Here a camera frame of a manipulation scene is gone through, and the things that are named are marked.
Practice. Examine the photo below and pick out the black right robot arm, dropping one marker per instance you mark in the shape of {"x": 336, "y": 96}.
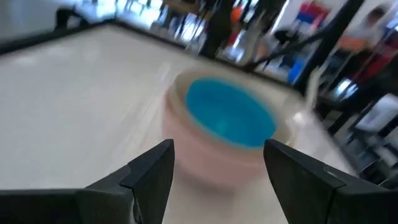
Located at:
{"x": 217, "y": 28}

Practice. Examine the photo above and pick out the white table mat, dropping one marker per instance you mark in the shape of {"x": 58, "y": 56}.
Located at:
{"x": 77, "y": 109}

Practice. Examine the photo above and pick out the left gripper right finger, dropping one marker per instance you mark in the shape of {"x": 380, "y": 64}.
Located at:
{"x": 326, "y": 202}

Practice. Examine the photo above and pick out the small teal bowl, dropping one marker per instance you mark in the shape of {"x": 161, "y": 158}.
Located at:
{"x": 230, "y": 115}

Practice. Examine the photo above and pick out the person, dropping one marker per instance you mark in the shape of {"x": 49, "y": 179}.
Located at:
{"x": 373, "y": 28}

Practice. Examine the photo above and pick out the black frame clamp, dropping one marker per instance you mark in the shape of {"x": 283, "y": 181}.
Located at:
{"x": 66, "y": 18}

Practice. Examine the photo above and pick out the black metal frame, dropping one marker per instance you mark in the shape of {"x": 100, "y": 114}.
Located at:
{"x": 31, "y": 40}

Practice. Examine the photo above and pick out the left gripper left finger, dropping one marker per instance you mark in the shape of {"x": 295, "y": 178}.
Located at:
{"x": 93, "y": 205}

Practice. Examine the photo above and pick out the large pink bowl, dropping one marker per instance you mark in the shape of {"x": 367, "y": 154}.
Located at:
{"x": 199, "y": 161}

